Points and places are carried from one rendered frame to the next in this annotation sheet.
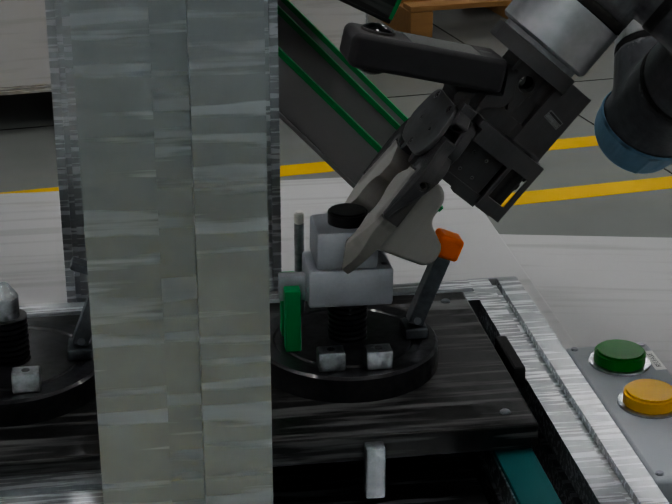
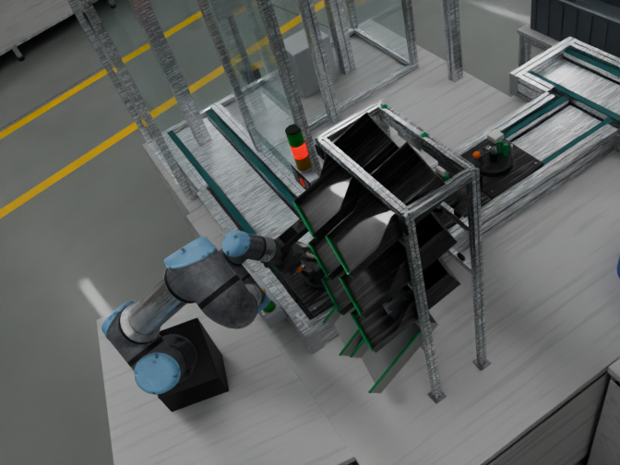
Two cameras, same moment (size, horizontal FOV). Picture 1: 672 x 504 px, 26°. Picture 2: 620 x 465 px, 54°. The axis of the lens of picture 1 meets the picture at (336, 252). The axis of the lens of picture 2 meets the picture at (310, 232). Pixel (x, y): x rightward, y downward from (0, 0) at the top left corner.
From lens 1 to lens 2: 2.55 m
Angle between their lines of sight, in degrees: 111
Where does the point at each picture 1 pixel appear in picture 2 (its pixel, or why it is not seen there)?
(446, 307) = (313, 305)
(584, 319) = (303, 398)
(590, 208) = not seen: outside the picture
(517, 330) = (295, 310)
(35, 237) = (513, 366)
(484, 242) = (355, 444)
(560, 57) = not seen: hidden behind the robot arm
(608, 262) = (306, 448)
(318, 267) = not seen: hidden behind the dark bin
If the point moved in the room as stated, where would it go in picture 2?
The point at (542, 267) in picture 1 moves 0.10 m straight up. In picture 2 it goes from (327, 432) to (320, 417)
